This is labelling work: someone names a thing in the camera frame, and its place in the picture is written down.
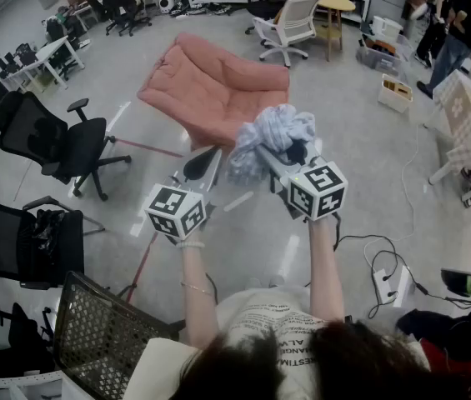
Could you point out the white desk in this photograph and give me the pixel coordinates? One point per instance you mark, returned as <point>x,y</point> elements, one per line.
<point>51,50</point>

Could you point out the round wooden table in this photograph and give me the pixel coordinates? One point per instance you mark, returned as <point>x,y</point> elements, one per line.
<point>337,2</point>

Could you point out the white office chair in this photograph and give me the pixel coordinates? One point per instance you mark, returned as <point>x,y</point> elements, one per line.
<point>297,19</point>

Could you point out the clear plastic bin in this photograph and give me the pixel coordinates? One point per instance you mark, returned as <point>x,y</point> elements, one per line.
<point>379,58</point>

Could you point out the black mesh chair near left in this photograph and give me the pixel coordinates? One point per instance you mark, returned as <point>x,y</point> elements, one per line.
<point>101,340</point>

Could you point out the white kettle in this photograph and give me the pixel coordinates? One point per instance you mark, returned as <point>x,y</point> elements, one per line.
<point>379,24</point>

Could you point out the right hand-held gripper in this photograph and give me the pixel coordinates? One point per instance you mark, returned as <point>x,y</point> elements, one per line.
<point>318,190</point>

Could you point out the light blue cloth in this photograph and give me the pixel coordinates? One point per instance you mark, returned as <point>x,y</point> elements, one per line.
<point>272,127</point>

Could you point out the person's white shoe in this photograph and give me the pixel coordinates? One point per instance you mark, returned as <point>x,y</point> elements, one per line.
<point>255,281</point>
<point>277,281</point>

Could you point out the checkered cloth table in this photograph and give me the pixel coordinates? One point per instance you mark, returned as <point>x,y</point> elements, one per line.
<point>464,111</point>

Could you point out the black swivel chair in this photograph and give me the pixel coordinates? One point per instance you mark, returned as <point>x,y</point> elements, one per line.
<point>135,11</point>
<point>112,2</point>

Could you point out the pink cushioned sofa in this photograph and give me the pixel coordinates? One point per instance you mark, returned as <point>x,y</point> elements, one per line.
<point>210,86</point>

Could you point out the white round robot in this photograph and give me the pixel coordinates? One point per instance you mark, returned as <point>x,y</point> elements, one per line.
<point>168,1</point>

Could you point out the black plastic bag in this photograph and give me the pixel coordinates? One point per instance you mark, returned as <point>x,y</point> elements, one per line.
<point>49,231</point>

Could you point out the white power strip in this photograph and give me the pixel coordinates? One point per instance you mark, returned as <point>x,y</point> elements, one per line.
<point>385,286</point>

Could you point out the black mesh chair metal legs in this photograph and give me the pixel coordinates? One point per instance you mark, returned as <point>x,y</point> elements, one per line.
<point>1,240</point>

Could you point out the black clothes pile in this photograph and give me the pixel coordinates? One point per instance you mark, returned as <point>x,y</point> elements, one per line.
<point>435,323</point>

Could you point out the person's right forearm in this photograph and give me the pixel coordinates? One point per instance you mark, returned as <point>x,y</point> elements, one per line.
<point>327,273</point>

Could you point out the white storage box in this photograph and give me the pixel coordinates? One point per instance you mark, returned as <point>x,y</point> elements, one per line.
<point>393,98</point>

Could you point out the person's left forearm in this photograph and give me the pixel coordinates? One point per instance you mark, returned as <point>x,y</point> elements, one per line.
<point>197,290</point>

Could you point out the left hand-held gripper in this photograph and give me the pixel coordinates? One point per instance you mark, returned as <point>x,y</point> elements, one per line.
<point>174,211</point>

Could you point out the red cloth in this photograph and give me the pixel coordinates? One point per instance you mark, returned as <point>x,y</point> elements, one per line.
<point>443,354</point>

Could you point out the black office chair with armrests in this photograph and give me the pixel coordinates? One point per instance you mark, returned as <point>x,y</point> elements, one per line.
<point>51,140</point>

